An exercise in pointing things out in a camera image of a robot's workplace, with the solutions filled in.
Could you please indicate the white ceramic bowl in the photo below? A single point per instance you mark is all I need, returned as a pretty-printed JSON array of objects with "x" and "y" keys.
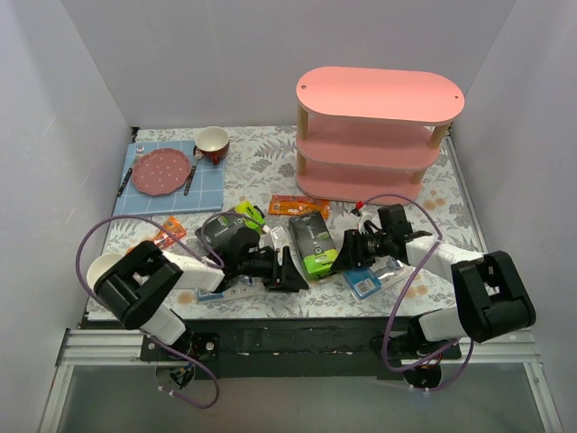
[{"x": 100, "y": 266}]

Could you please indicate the orange long snack packet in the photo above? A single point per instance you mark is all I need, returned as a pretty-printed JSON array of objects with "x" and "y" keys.
[{"x": 293, "y": 205}]

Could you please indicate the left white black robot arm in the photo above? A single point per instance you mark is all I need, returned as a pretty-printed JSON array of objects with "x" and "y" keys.
[{"x": 135, "y": 287}]

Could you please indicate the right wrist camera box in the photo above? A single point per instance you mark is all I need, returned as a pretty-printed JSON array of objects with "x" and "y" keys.
[{"x": 366, "y": 218}]

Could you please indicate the pink dotted plate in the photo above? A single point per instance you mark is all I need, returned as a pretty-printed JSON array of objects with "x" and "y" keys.
[{"x": 161, "y": 172}]

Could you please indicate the black green Gillette razor box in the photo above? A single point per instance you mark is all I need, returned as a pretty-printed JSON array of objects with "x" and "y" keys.
[{"x": 218, "y": 232}]

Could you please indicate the orange small razor packet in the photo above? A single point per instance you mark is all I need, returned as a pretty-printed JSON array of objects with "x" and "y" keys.
[{"x": 171, "y": 231}]

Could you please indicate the aluminium frame rail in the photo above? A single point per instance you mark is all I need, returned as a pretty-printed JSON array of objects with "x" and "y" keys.
[{"x": 107, "y": 381}]

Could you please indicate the left blue razor blister pack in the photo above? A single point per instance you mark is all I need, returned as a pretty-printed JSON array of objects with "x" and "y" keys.
[{"x": 244, "y": 287}]

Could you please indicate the blue razor blister pack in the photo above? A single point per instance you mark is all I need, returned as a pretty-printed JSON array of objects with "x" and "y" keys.
[
  {"x": 366, "y": 282},
  {"x": 244, "y": 287}
]

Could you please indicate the red cup white inside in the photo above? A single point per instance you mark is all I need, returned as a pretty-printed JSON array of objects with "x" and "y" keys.
[{"x": 213, "y": 142}]

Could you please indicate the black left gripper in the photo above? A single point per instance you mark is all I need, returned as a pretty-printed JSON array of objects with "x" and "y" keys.
[{"x": 277, "y": 270}]

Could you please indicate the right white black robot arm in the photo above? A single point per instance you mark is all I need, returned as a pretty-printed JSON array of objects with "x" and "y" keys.
[{"x": 491, "y": 299}]

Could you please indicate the black handled spoon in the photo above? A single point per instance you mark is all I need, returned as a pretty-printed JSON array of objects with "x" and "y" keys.
[{"x": 197, "y": 156}]

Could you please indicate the right blue razor blister pack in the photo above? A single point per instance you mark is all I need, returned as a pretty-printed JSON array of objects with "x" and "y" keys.
[{"x": 366, "y": 282}]

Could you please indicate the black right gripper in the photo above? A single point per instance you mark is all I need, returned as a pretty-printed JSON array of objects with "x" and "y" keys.
[{"x": 354, "y": 248}]

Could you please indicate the pink three-tier shelf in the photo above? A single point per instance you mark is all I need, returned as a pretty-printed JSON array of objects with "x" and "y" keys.
[{"x": 371, "y": 133}]

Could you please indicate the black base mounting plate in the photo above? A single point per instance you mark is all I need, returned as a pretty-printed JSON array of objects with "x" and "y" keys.
[{"x": 290, "y": 347}]

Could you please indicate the black handled fork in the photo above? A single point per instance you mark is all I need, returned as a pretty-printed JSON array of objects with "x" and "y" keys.
[{"x": 138, "y": 154}]

